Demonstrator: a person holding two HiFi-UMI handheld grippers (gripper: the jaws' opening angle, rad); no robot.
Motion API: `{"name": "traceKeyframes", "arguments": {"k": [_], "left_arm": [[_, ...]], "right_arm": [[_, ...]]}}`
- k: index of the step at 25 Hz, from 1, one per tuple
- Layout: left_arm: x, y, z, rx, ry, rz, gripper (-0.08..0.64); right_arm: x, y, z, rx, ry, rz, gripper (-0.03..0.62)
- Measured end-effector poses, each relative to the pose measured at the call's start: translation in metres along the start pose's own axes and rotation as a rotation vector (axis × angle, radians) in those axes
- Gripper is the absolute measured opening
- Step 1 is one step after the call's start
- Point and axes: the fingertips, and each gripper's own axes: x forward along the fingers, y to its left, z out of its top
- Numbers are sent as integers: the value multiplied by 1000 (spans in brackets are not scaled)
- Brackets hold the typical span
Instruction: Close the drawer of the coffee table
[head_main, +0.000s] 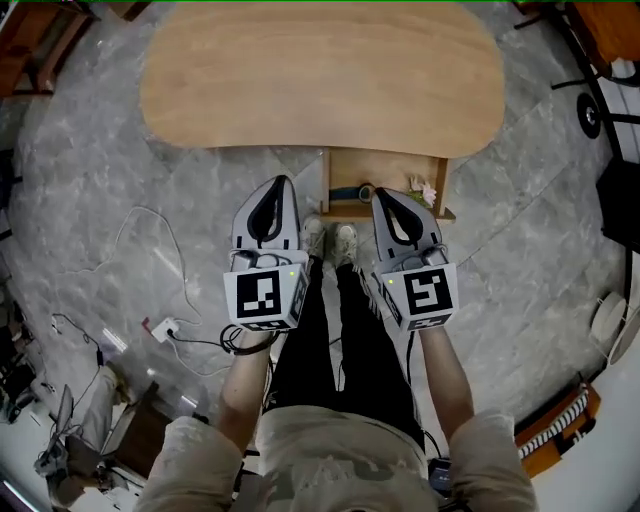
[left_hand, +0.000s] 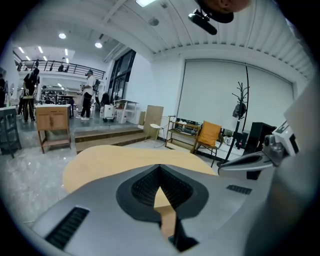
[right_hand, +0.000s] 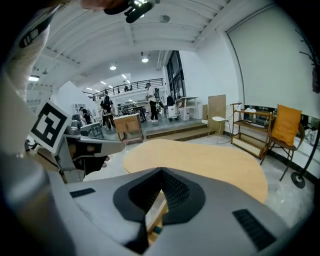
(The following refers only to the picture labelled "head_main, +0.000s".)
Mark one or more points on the person's beige shirt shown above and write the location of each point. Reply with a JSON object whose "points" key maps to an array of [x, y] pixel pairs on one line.
{"points": [[340, 460]]}

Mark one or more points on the black office chair base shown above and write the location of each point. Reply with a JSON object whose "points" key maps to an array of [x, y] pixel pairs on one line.
{"points": [[595, 95]]}

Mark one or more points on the person's left white shoe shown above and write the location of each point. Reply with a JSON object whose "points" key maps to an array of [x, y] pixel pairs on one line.
{"points": [[313, 235]]}

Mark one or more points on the brown wooden chair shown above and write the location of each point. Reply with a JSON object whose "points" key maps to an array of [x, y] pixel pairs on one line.
{"points": [[35, 45]]}

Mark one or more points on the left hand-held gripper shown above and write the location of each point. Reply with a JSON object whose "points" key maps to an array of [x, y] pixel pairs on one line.
{"points": [[260, 295]]}

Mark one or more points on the black waist device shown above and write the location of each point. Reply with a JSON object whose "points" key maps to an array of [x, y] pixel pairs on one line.
{"points": [[441, 475]]}

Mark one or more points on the white power strip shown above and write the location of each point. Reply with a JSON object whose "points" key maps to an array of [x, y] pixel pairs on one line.
{"points": [[164, 330]]}

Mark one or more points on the person's black trousers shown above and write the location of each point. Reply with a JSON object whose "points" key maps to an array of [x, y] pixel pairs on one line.
{"points": [[350, 350]]}

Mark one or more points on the person's right white shoe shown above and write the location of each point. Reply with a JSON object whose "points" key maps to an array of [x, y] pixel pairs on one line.
{"points": [[346, 242]]}

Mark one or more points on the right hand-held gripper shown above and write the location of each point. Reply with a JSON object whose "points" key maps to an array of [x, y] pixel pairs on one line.
{"points": [[425, 295]]}

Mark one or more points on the black box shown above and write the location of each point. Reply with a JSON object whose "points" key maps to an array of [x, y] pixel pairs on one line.
{"points": [[622, 200]]}

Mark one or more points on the person's right forearm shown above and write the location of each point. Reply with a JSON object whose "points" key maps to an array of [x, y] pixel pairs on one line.
{"points": [[447, 380]]}

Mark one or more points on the person's left forearm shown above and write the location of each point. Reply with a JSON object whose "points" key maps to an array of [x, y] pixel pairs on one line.
{"points": [[245, 385]]}

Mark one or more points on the wooden toy piano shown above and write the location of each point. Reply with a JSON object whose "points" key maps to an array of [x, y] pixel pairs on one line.
{"points": [[555, 430]]}

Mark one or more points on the orange wooden furniture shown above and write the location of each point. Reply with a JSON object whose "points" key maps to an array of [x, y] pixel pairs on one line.
{"points": [[607, 30]]}

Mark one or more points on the wooden coffee table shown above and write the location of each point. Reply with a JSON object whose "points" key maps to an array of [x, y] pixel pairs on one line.
{"points": [[320, 80]]}

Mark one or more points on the wooden drawer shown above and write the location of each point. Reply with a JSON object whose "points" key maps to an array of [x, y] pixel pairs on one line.
{"points": [[350, 167]]}

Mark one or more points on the white fan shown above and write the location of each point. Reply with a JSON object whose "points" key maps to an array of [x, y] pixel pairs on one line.
{"points": [[612, 320]]}

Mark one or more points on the person's white shoe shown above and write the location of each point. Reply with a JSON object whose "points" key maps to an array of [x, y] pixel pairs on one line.
{"points": [[313, 235], [346, 242]]}

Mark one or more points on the brown wooden box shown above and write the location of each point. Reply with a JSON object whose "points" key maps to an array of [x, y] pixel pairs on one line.
{"points": [[142, 435]]}

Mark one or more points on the pink artificial flower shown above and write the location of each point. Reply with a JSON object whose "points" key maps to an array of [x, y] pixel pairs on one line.
{"points": [[425, 192]]}

